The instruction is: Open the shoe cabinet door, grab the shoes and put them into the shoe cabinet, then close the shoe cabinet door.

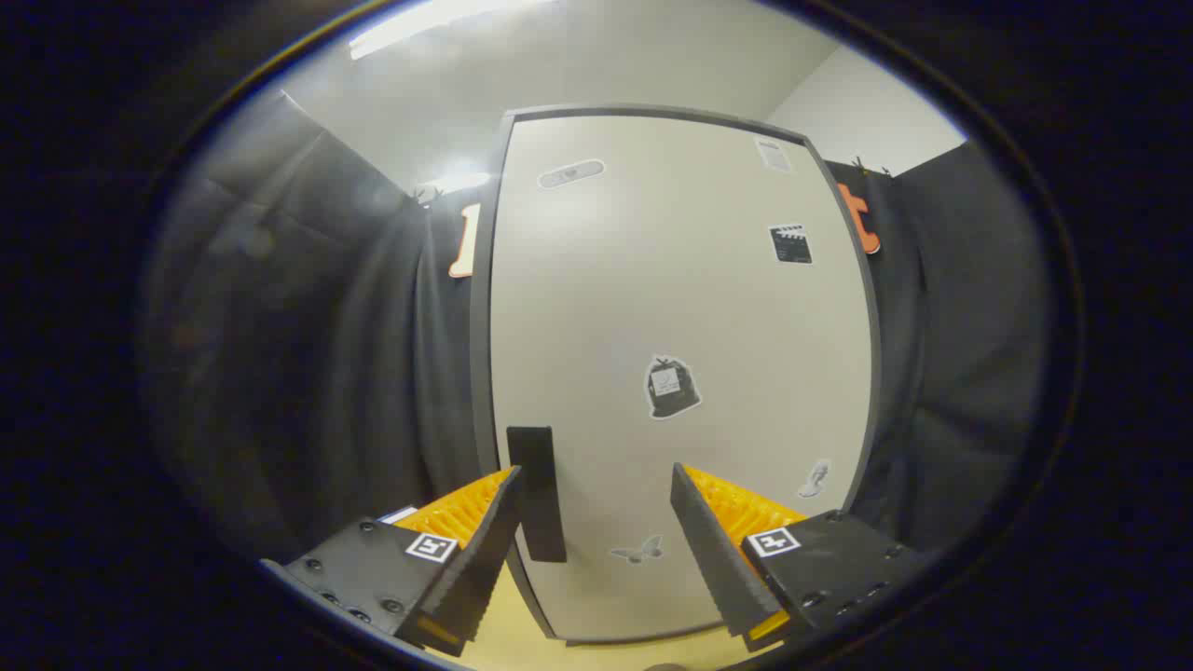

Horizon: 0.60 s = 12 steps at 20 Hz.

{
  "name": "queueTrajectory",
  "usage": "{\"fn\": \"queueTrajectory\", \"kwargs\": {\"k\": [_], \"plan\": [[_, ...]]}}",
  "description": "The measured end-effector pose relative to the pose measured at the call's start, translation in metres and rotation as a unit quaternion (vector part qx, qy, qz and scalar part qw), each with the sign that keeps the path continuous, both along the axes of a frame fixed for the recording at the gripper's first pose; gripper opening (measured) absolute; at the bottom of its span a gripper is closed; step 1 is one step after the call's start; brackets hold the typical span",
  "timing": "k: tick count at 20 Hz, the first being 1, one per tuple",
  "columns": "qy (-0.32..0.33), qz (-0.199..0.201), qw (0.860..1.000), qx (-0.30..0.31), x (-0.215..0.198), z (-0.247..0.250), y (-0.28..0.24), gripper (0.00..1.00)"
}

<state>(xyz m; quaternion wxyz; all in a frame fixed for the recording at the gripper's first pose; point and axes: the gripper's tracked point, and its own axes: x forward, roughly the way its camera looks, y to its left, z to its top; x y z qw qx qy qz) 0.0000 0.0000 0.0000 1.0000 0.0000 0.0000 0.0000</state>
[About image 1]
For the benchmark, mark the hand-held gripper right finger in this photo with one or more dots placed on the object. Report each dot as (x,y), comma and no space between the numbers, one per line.
(713,559)

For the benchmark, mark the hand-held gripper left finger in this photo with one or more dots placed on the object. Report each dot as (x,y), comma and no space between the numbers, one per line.
(475,578)

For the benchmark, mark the grey shoe cabinet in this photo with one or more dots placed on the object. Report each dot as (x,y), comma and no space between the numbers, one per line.
(481,391)

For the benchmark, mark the white shoe cabinet door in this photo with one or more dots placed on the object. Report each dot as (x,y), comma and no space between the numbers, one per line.
(652,280)

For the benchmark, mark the grey portrait cover book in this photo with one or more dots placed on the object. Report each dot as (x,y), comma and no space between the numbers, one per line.
(399,513)

